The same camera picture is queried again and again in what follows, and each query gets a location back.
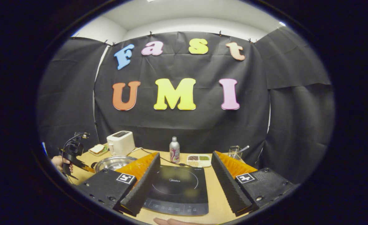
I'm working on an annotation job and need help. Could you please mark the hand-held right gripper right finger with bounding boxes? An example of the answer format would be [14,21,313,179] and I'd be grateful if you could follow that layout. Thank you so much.
[211,151,299,217]

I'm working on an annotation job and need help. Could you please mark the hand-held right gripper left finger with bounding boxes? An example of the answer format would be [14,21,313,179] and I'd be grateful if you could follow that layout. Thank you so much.
[78,152,161,217]

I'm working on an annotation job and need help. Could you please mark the stainless steel pot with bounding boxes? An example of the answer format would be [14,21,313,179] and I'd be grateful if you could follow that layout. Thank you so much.
[95,156,138,173]

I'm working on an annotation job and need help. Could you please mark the black induction cooktop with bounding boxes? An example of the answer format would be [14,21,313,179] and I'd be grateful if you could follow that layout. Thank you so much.
[143,165,209,216]

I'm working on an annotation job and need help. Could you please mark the small green plate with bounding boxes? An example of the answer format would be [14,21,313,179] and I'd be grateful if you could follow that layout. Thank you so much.
[88,144,108,157]

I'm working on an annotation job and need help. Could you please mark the clear glass jar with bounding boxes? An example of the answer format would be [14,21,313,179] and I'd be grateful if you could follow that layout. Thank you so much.
[228,146,242,160]

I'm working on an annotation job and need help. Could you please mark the white divided grain tray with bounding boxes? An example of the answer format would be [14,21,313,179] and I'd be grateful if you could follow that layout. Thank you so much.
[186,154,212,168]

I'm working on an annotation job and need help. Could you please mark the white toaster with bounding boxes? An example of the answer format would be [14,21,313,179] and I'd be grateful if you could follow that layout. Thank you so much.
[106,131,136,156]

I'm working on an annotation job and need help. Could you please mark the silver metal bottle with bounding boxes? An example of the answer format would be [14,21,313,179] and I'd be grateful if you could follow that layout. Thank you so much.
[169,137,180,163]

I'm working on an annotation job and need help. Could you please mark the black power cable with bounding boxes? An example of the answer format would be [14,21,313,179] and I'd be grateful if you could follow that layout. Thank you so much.
[140,148,187,166]

